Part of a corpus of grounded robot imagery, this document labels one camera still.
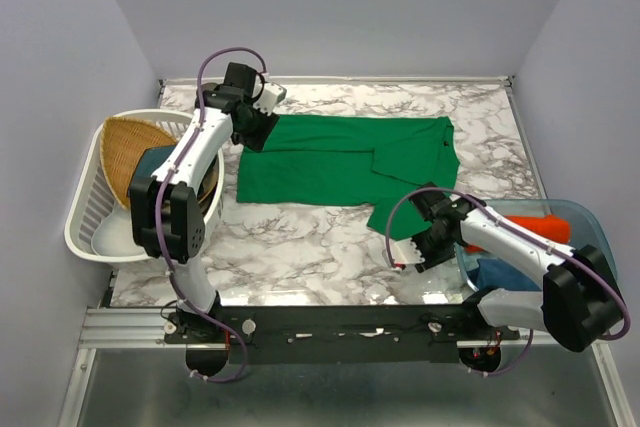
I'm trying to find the rolled orange t shirt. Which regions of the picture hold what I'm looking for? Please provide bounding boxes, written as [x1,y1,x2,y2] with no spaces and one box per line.
[460,211,571,255]

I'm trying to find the aluminium rail frame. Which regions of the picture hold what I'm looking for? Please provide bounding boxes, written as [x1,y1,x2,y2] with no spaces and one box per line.
[60,308,635,426]

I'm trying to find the woven wicker tray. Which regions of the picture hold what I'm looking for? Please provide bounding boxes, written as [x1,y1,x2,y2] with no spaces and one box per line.
[100,116,177,210]

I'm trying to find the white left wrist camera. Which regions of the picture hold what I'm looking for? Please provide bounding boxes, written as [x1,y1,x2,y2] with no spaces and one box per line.
[253,78,287,115]

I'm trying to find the white bowl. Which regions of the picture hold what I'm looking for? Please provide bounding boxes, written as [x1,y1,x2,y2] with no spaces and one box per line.
[91,207,145,257]

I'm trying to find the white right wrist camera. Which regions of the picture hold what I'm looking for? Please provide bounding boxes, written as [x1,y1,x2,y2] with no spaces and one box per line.
[390,239,424,269]

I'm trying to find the rolled blue t shirt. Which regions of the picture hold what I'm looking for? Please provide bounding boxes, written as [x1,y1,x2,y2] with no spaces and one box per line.
[468,258,540,292]

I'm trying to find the white plastic laundry basket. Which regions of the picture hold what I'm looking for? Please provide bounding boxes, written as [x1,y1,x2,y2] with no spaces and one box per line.
[64,109,193,272]

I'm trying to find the green t shirt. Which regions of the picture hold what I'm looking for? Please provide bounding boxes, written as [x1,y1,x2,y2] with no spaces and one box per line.
[236,114,460,240]

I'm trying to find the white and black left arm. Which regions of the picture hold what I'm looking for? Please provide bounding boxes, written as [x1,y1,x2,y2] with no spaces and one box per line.
[129,62,286,342]

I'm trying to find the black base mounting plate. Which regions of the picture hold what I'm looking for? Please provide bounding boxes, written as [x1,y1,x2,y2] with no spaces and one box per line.
[165,302,519,365]

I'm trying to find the dark stacked bowls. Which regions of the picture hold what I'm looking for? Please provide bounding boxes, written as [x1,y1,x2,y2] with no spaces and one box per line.
[197,157,218,209]

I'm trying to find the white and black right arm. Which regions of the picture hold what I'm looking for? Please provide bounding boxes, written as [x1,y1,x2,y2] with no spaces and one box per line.
[407,186,631,352]

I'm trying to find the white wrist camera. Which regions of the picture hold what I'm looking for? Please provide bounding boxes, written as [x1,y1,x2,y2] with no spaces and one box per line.
[390,239,424,269]
[253,78,287,115]

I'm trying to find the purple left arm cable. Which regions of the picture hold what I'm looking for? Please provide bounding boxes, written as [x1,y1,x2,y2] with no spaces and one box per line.
[154,45,271,386]

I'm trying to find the clear blue plastic bin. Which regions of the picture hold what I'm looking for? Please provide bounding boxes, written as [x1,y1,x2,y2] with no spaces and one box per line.
[455,199,617,291]

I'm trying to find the white table edge trim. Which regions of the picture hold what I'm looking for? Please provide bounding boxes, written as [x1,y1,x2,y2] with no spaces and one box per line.
[158,74,514,88]

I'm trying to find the dark teal plate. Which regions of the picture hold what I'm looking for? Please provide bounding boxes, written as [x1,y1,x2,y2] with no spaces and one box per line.
[131,145,175,182]

